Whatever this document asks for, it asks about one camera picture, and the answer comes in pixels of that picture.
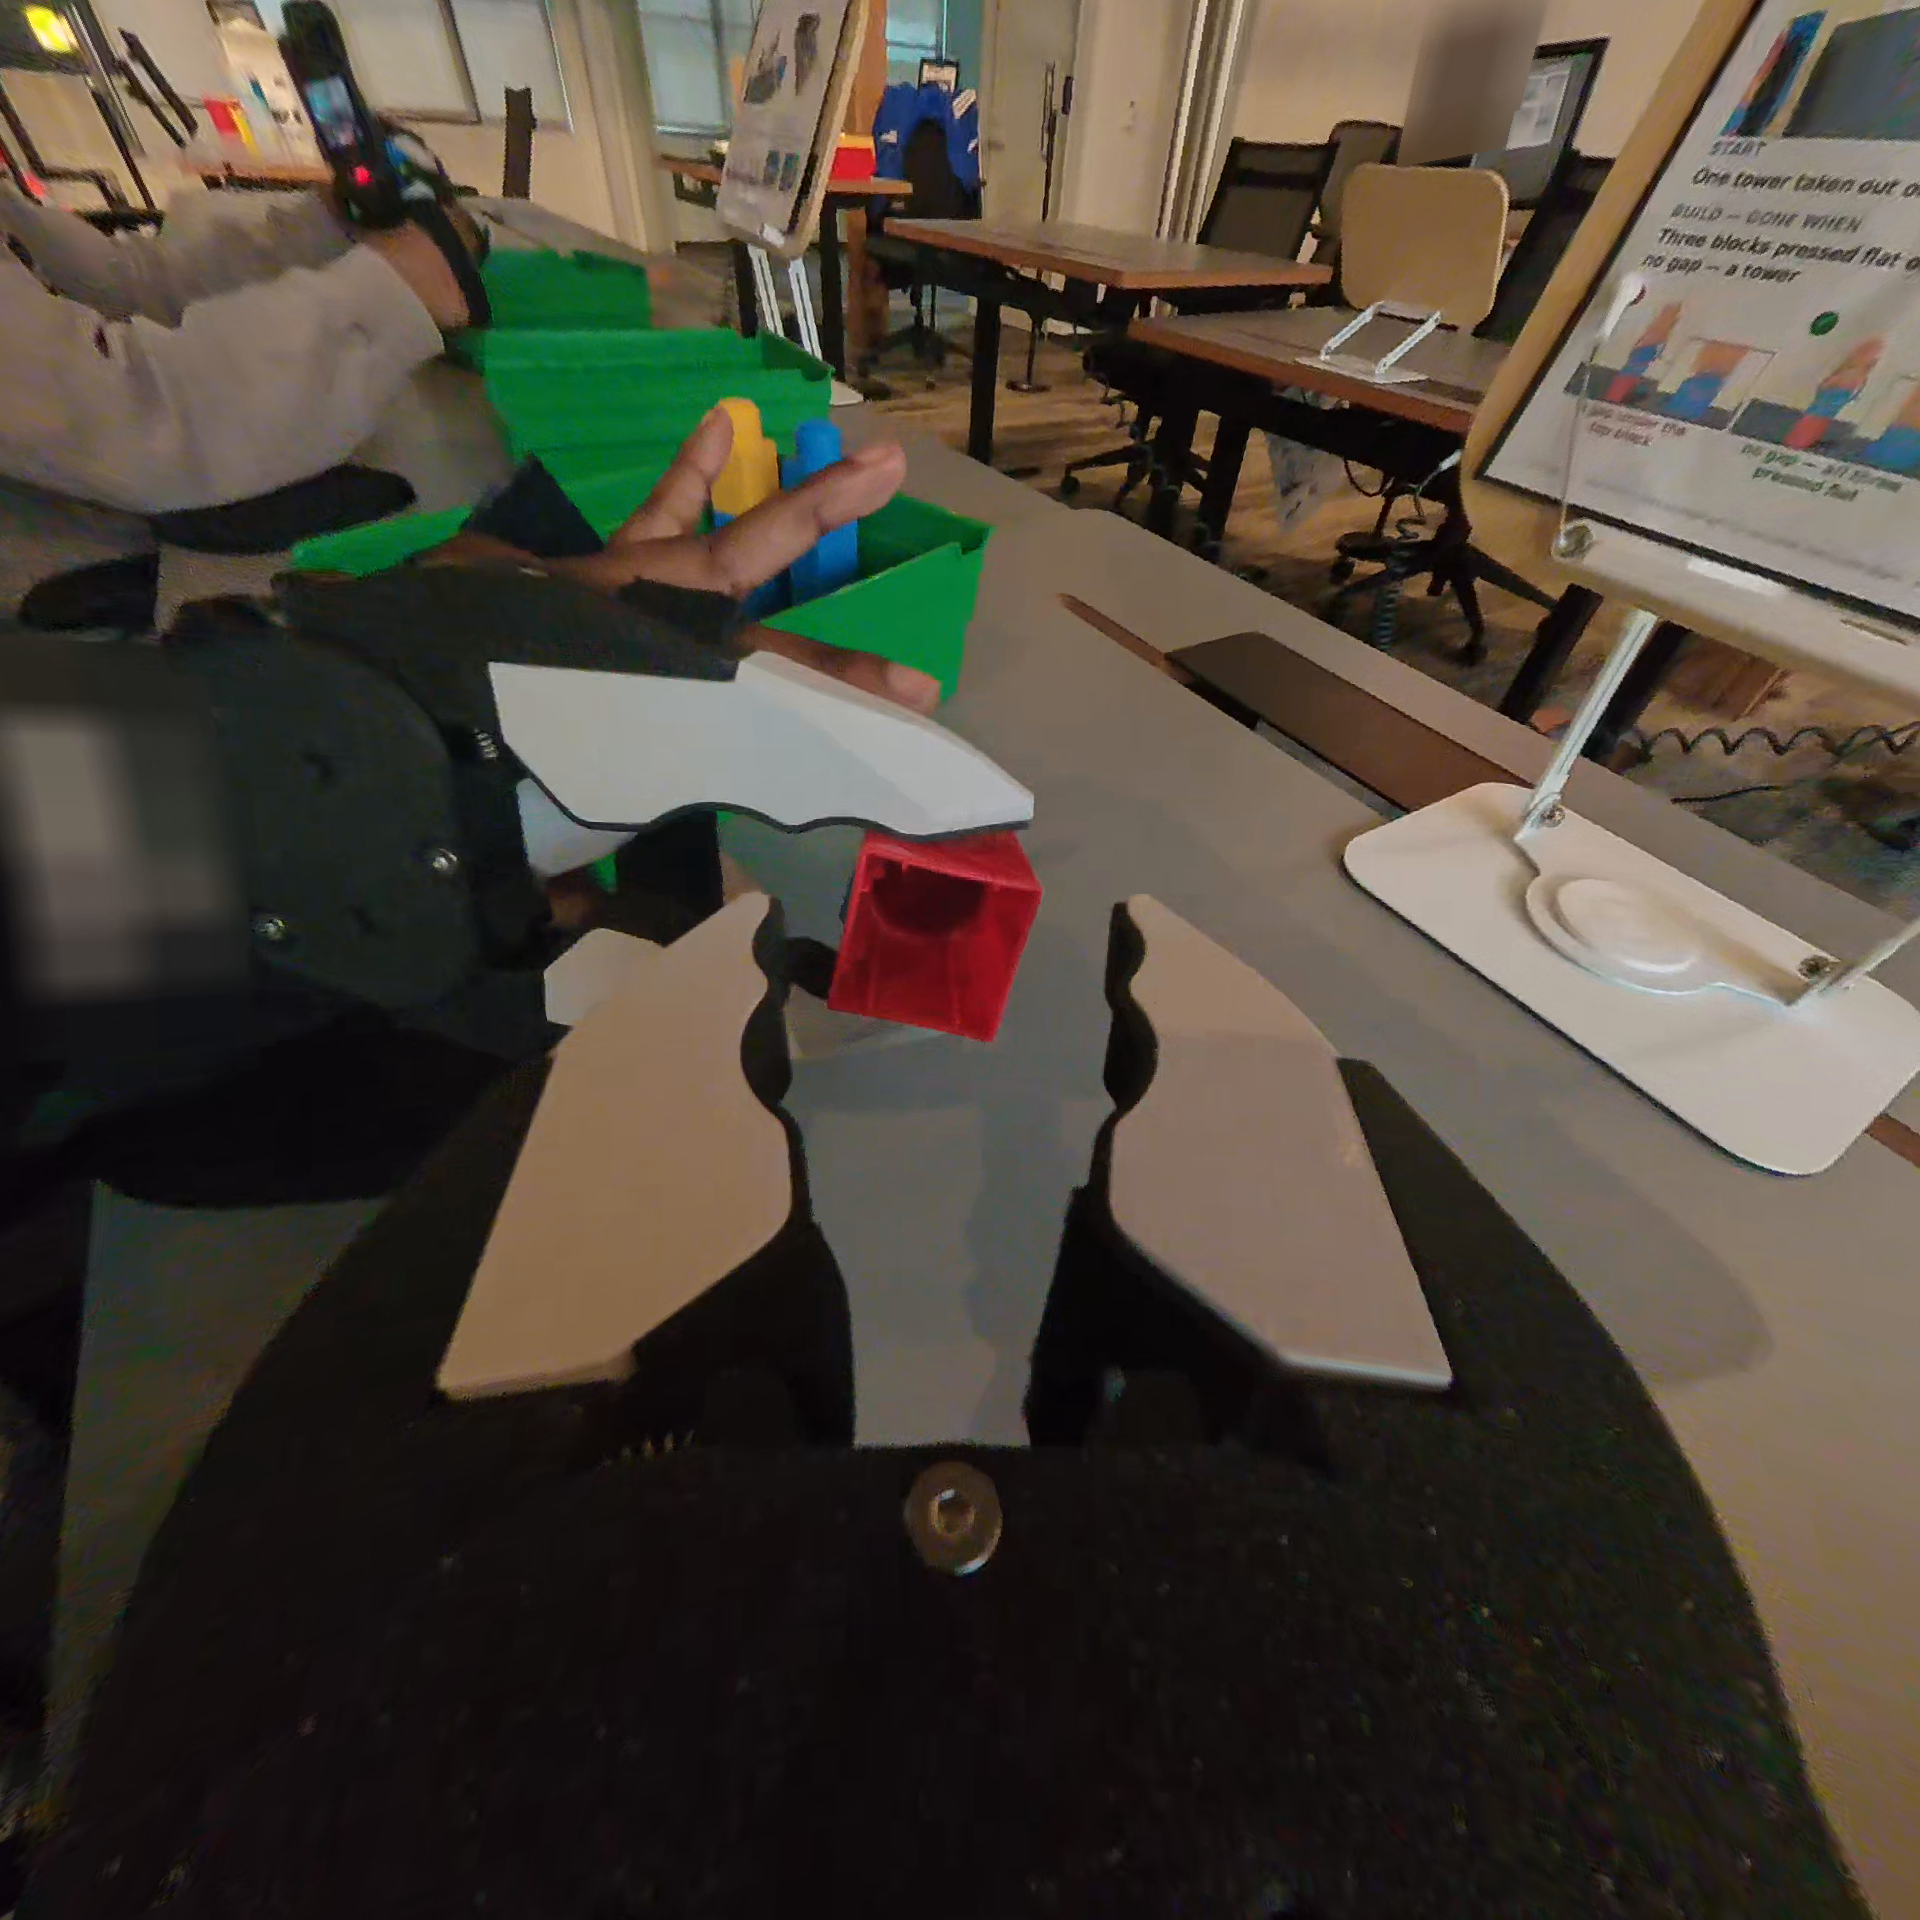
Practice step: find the black office chair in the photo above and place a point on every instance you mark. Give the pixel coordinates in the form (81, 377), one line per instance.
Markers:
(1156, 435)
(1268, 195)
(1425, 557)

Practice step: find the rounded wooden board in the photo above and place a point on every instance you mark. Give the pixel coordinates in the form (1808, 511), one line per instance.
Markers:
(1425, 233)

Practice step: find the red toy block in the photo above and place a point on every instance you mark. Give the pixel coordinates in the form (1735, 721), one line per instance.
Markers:
(961, 960)

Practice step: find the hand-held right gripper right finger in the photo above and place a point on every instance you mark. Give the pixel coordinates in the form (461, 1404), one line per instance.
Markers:
(1260, 1184)

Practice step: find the person's left hand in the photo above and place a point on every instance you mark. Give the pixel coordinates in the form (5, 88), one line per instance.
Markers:
(674, 557)

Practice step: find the instruction poster board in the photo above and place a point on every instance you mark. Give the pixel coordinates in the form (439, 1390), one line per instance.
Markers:
(1608, 255)

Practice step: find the green plastic bin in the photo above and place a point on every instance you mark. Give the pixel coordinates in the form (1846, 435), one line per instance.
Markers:
(629, 389)
(569, 284)
(901, 615)

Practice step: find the long wooden desk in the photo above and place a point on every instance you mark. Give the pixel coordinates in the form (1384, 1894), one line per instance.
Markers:
(1079, 248)

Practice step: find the yellow toy block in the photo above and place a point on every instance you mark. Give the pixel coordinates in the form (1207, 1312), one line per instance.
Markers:
(745, 464)

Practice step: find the wooden desk black legs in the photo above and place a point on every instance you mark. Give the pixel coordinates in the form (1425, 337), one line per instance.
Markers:
(1277, 352)

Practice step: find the clear acrylic sign holder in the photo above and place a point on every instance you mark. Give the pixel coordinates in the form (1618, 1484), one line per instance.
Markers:
(1372, 345)

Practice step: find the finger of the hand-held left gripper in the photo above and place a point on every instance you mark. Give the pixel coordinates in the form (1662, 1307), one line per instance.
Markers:
(751, 734)
(593, 975)

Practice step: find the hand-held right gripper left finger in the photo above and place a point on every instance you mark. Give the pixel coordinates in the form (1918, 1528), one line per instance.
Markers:
(629, 1184)

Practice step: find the blue toy block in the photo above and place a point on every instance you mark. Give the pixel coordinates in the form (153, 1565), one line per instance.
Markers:
(822, 571)

